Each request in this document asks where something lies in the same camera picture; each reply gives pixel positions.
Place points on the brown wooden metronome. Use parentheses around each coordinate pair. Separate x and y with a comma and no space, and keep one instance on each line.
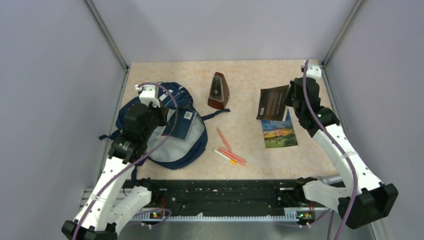
(219,93)

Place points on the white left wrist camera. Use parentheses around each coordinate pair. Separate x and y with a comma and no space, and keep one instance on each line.
(148,95)

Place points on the pink pen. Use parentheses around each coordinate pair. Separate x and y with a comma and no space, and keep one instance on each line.
(240,163)
(227,145)
(232,155)

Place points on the white yellow-tipped pen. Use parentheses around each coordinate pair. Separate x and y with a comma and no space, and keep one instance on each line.
(233,161)

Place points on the dark blue fantasy book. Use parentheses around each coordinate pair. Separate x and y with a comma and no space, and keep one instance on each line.
(180,123)

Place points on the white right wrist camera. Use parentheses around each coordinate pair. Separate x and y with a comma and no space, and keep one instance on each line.
(312,71)

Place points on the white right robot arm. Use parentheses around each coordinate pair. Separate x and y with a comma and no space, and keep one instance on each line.
(364,198)

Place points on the blue green landscape book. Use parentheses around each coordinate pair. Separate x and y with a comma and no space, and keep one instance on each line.
(279,133)

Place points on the dark brown book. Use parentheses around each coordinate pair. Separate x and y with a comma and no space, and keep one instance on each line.
(272,103)

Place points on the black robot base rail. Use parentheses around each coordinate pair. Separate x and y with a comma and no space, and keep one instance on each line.
(225,199)

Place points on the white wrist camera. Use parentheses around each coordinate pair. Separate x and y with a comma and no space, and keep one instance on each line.
(148,95)
(312,71)

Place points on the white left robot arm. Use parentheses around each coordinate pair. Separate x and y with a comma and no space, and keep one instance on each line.
(100,218)

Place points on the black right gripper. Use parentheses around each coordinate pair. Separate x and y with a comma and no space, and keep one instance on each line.
(287,101)

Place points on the grey metal tube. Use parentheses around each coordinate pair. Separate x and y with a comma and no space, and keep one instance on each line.
(330,179)

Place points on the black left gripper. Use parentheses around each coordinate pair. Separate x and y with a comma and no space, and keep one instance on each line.
(162,111)

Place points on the navy blue student backpack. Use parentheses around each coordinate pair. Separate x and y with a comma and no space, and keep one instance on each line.
(172,153)

